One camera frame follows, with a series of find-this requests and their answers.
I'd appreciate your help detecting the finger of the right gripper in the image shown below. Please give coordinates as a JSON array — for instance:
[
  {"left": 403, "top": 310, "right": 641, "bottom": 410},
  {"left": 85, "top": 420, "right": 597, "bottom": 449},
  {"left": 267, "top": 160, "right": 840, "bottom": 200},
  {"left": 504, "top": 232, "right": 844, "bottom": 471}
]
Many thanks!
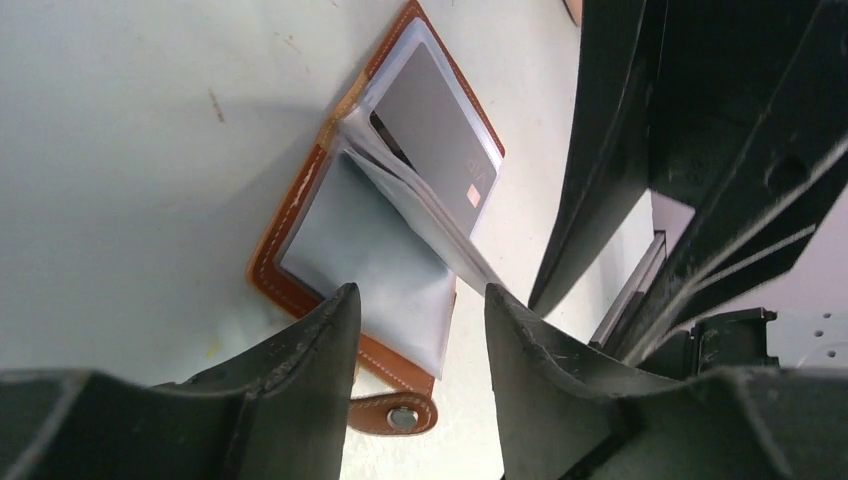
[
  {"left": 527, "top": 1, "right": 668, "bottom": 317},
  {"left": 612, "top": 1, "right": 847, "bottom": 365}
]

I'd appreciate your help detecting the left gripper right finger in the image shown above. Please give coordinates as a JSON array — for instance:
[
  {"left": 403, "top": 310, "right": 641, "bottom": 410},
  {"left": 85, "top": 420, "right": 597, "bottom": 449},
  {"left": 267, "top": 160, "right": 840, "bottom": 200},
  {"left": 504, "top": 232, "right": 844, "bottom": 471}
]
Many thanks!
[{"left": 485, "top": 284, "right": 847, "bottom": 479}]

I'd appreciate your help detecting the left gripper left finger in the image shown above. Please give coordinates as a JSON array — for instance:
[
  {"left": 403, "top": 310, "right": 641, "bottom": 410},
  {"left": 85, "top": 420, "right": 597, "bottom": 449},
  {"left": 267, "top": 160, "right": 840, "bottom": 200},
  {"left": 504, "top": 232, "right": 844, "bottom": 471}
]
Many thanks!
[{"left": 1, "top": 284, "right": 361, "bottom": 479}]

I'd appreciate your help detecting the grey credit card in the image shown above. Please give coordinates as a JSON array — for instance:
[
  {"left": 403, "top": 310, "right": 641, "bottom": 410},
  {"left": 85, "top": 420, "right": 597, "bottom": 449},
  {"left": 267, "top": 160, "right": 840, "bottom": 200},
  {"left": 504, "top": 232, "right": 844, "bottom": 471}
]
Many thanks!
[{"left": 370, "top": 43, "right": 497, "bottom": 235}]

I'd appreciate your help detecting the brown leather card holder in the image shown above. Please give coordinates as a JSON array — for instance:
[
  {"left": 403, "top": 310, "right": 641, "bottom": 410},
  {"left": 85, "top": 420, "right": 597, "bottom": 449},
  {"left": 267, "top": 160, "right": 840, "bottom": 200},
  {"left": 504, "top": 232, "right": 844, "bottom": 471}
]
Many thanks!
[{"left": 248, "top": 1, "right": 505, "bottom": 436}]

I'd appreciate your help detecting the aluminium frame rail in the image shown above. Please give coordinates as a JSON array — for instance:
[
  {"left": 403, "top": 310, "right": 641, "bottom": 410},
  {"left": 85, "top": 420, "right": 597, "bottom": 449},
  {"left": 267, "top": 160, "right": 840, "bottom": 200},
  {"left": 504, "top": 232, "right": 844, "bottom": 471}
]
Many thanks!
[{"left": 589, "top": 231, "right": 667, "bottom": 350}]

